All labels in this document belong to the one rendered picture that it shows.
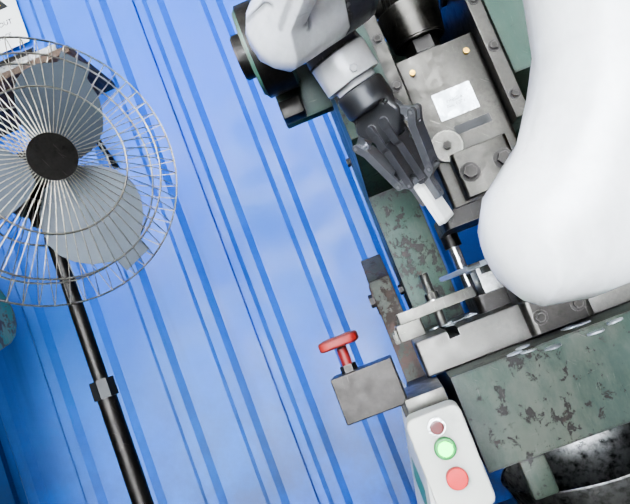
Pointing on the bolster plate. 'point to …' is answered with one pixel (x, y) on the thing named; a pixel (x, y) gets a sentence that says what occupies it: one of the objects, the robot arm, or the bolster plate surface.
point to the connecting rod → (411, 25)
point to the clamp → (411, 323)
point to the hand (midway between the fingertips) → (433, 200)
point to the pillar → (461, 266)
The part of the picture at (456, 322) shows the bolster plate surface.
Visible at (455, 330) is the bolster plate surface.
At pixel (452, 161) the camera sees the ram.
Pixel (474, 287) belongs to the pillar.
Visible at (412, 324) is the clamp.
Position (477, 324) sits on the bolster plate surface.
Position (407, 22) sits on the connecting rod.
